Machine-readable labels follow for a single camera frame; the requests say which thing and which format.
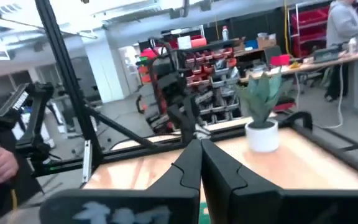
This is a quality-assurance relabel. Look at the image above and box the white hanging cable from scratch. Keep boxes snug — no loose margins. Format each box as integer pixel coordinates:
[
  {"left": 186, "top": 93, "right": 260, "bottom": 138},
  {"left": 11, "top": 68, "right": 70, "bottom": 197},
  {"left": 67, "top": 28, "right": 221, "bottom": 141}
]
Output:
[{"left": 294, "top": 63, "right": 345, "bottom": 130}]

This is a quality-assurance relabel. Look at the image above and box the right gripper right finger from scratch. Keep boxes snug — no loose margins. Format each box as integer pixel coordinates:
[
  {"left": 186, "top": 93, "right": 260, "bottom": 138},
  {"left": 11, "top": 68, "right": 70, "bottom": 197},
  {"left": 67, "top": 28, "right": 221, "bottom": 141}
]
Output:
[{"left": 200, "top": 138, "right": 358, "bottom": 224}]

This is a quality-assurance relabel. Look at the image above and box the person's hand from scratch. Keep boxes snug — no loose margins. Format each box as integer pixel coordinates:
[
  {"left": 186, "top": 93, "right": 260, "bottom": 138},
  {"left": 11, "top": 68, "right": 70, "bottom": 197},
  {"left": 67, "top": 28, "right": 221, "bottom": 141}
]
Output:
[{"left": 0, "top": 145, "right": 20, "bottom": 187}]

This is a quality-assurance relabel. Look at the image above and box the rack of red storage bins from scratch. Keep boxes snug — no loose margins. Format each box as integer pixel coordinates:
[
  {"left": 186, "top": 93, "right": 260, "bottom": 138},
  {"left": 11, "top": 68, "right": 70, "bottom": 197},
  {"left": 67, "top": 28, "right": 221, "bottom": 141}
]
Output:
[{"left": 178, "top": 46, "right": 246, "bottom": 126}]

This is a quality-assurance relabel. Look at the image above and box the white building column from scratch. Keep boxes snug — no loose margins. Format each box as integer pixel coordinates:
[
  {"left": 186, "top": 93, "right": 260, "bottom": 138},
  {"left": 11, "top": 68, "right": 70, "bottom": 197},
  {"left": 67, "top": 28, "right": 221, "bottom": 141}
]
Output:
[{"left": 83, "top": 30, "right": 134, "bottom": 104}]

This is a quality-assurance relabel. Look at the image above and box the black table edge rail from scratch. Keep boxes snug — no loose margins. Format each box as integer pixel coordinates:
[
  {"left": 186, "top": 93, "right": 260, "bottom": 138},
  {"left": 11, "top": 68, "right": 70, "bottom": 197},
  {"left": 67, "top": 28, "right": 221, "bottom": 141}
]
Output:
[
  {"left": 289, "top": 123, "right": 358, "bottom": 185},
  {"left": 31, "top": 128, "right": 252, "bottom": 178}
]

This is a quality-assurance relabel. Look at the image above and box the red box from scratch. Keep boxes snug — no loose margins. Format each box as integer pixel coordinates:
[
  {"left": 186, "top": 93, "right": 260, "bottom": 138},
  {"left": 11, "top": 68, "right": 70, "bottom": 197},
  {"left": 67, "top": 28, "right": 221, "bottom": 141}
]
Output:
[{"left": 270, "top": 54, "right": 292, "bottom": 67}]

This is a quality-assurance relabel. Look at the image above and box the cardboard box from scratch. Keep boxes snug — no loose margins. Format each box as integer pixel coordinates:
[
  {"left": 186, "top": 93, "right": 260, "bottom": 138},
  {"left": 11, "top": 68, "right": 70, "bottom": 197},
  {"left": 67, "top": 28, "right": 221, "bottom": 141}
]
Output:
[{"left": 255, "top": 32, "right": 278, "bottom": 50}]

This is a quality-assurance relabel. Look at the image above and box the white bottle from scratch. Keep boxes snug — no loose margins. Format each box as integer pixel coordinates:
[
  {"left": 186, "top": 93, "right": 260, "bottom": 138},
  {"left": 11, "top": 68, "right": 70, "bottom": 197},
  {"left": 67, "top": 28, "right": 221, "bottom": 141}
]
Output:
[{"left": 221, "top": 25, "right": 231, "bottom": 42}]

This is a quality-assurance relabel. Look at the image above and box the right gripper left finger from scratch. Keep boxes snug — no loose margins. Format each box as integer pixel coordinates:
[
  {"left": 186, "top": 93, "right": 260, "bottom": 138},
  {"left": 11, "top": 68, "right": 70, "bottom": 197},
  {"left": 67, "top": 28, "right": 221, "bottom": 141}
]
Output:
[{"left": 39, "top": 138, "right": 203, "bottom": 224}]

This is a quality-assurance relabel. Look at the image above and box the long wooden work table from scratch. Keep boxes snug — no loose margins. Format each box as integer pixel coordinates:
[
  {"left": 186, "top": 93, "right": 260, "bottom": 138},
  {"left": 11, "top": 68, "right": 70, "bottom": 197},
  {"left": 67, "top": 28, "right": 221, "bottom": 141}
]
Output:
[{"left": 238, "top": 49, "right": 358, "bottom": 110}]

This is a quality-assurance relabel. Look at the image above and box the red shelving unit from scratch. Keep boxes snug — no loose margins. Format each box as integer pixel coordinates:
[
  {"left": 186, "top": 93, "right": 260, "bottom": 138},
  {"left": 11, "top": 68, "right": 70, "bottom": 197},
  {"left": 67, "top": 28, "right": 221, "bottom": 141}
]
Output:
[{"left": 287, "top": 2, "right": 333, "bottom": 59}]

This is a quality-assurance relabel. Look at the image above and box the green plant in white pot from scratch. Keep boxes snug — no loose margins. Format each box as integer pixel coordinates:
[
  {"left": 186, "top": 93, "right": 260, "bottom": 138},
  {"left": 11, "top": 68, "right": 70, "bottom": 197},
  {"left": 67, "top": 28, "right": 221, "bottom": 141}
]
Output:
[{"left": 235, "top": 72, "right": 294, "bottom": 154}]

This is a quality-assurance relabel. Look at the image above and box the black aluminium frame post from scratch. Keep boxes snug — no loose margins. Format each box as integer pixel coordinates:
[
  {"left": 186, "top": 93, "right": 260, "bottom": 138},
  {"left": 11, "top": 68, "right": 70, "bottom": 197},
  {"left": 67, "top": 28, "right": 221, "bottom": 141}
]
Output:
[{"left": 34, "top": 0, "right": 106, "bottom": 175}]

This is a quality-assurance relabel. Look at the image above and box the silver frame bracket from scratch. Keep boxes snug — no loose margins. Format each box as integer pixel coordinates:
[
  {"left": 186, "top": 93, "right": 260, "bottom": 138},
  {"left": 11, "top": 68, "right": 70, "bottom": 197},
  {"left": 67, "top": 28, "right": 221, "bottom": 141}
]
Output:
[{"left": 81, "top": 139, "right": 93, "bottom": 185}]

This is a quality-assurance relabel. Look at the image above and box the green plastic tupperware container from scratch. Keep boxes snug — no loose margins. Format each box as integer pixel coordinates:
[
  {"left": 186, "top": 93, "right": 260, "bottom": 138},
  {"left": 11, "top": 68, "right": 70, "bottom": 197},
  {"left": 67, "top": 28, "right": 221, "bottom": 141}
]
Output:
[{"left": 198, "top": 201, "right": 212, "bottom": 224}]

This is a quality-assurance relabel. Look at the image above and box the black diagonal frame brace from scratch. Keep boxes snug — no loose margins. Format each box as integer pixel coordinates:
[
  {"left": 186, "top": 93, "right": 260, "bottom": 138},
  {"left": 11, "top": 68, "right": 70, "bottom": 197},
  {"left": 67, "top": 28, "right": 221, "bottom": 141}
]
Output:
[{"left": 85, "top": 106, "right": 157, "bottom": 149}]

